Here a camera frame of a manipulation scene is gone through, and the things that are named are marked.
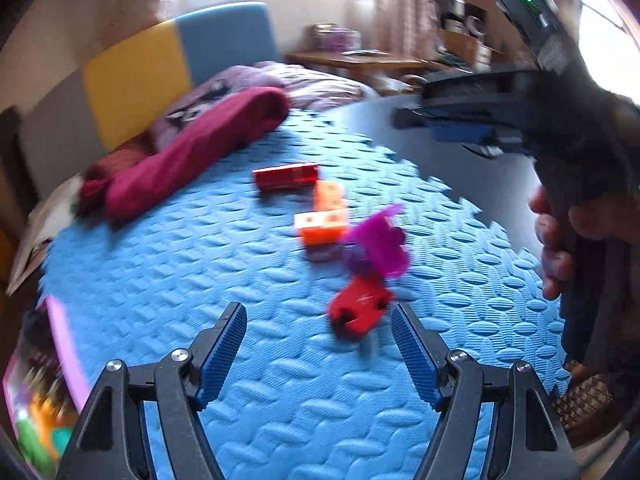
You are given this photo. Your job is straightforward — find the brown wicker furniture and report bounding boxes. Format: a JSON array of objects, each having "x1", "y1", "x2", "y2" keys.
[{"x1": 555, "y1": 360, "x2": 626, "y2": 443}]

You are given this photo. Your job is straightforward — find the yellow orange toy piece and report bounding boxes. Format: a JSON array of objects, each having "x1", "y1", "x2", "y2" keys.
[{"x1": 27, "y1": 392, "x2": 66, "y2": 426}]

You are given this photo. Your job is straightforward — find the maroon cloth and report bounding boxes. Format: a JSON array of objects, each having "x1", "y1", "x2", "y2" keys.
[{"x1": 80, "y1": 86, "x2": 292, "y2": 223}]

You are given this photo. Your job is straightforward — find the purple cat print pillow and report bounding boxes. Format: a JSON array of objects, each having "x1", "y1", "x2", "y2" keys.
[{"x1": 150, "y1": 62, "x2": 376, "y2": 153}]

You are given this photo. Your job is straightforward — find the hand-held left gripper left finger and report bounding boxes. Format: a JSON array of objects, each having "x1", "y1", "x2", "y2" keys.
[{"x1": 57, "y1": 301, "x2": 248, "y2": 480}]

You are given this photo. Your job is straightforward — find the grey yellow blue headboard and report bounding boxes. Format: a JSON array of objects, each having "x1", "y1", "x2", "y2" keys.
[{"x1": 17, "y1": 2, "x2": 281, "y2": 201}]

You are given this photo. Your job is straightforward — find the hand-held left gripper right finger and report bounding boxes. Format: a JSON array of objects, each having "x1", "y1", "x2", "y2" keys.
[{"x1": 391, "y1": 302, "x2": 581, "y2": 480}]

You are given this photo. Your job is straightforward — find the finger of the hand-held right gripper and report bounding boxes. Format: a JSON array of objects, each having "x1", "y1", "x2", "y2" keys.
[
  {"x1": 422, "y1": 71, "x2": 523, "y2": 108},
  {"x1": 394, "y1": 106, "x2": 526, "y2": 157}
]

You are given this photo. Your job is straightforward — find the person's right hand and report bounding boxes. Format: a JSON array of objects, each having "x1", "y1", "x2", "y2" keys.
[{"x1": 529, "y1": 185, "x2": 640, "y2": 302}]

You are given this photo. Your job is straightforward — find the purple storage box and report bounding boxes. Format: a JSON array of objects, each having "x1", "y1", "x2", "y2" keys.
[{"x1": 314, "y1": 24, "x2": 362, "y2": 52}]

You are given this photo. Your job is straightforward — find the blue foam puzzle mat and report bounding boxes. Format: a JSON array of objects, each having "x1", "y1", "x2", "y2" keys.
[{"x1": 37, "y1": 110, "x2": 568, "y2": 480}]

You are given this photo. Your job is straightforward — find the magenta toy piece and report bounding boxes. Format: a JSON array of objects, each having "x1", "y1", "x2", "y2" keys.
[{"x1": 345, "y1": 204, "x2": 412, "y2": 281}]

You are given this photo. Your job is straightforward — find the white tote bag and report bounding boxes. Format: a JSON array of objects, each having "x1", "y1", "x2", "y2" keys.
[{"x1": 6, "y1": 172, "x2": 86, "y2": 296}]

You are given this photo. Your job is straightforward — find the green white toy camera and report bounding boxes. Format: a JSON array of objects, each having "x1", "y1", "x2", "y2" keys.
[{"x1": 15, "y1": 420, "x2": 56, "y2": 476}]

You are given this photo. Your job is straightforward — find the long red toy block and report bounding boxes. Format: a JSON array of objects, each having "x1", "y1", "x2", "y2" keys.
[{"x1": 252, "y1": 162, "x2": 319, "y2": 193}]

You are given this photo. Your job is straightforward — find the pink shallow cardboard box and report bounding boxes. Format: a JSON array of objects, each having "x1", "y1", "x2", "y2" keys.
[{"x1": 2, "y1": 295, "x2": 93, "y2": 478}]

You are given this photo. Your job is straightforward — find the wooden bedside table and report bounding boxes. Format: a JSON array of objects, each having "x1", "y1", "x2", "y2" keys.
[{"x1": 285, "y1": 50, "x2": 436, "y2": 86}]

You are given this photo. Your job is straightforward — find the orange toy block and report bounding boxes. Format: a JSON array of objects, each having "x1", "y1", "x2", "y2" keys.
[
  {"x1": 294, "y1": 208, "x2": 349, "y2": 247},
  {"x1": 312, "y1": 180, "x2": 346, "y2": 211}
]

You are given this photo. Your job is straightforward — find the cluttered shelf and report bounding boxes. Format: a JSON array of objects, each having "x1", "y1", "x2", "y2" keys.
[{"x1": 435, "y1": 0, "x2": 503, "y2": 72}]

